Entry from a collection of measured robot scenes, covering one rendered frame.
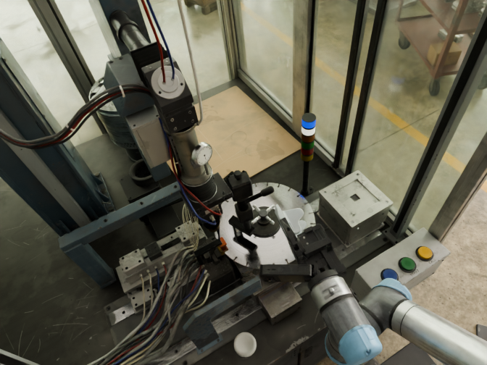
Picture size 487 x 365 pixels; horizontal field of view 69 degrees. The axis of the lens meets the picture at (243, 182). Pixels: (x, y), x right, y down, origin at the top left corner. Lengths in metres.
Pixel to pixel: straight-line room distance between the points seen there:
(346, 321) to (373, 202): 0.65
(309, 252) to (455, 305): 1.53
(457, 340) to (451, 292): 1.48
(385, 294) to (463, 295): 1.43
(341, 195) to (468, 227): 1.32
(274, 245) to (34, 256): 0.98
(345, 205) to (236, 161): 0.57
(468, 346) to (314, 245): 0.31
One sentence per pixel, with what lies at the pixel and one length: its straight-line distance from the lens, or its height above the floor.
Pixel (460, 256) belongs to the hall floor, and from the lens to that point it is 2.38.
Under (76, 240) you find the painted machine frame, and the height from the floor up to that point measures 1.04.
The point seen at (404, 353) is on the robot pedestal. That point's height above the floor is 0.75.
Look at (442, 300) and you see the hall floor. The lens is 2.22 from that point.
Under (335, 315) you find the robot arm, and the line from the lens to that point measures 0.73.
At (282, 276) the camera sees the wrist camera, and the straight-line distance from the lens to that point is 0.78.
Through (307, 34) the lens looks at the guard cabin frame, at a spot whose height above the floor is 1.27.
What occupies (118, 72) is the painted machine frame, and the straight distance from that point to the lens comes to 0.83.
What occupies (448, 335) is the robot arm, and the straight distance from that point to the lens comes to 0.79.
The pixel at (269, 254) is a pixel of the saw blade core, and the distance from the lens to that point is 1.11.
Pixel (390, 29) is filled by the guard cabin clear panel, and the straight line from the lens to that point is 1.09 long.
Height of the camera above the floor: 1.94
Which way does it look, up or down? 51 degrees down
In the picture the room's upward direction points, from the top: 9 degrees counter-clockwise
